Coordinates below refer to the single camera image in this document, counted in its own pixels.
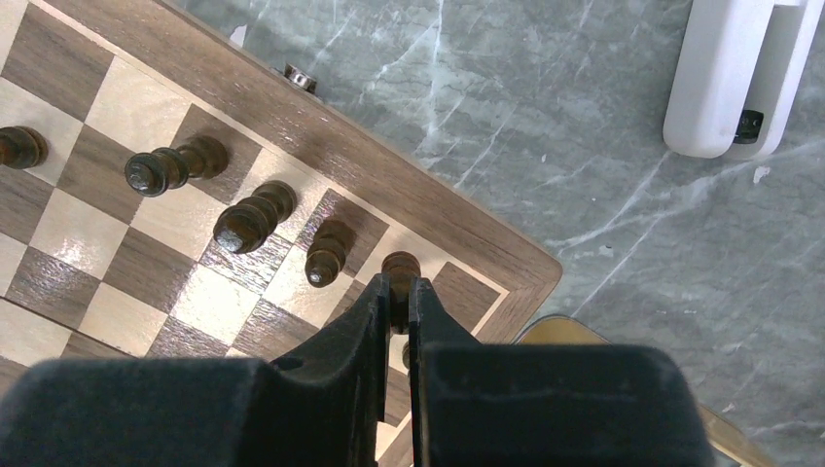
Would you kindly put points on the wooden chess board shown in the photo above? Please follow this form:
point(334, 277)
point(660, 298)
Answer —
point(90, 269)

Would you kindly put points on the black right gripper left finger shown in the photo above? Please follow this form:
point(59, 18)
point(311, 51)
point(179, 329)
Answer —
point(318, 404)

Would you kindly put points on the dark chess piece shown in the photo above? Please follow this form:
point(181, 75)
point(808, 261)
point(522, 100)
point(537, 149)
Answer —
point(406, 355)
point(199, 157)
point(22, 147)
point(245, 226)
point(327, 252)
point(400, 268)

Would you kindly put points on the yellow metal tin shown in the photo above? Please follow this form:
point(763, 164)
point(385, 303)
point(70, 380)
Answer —
point(640, 405)

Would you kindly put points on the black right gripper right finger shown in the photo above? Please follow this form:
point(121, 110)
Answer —
point(485, 404)

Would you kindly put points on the white clip on table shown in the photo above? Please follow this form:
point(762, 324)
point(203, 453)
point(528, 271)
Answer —
point(737, 76)

